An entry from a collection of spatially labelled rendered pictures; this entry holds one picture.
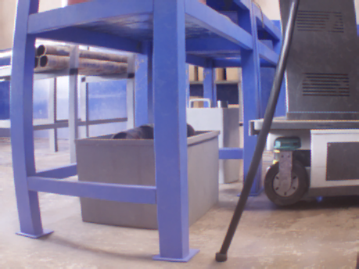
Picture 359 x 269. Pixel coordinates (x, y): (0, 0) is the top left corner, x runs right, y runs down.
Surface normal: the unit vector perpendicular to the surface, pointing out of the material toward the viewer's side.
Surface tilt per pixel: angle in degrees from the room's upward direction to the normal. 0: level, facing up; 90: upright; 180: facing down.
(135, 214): 90
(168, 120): 90
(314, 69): 90
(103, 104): 90
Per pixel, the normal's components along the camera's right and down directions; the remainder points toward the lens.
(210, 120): -0.50, 0.04
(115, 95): -0.30, 0.04
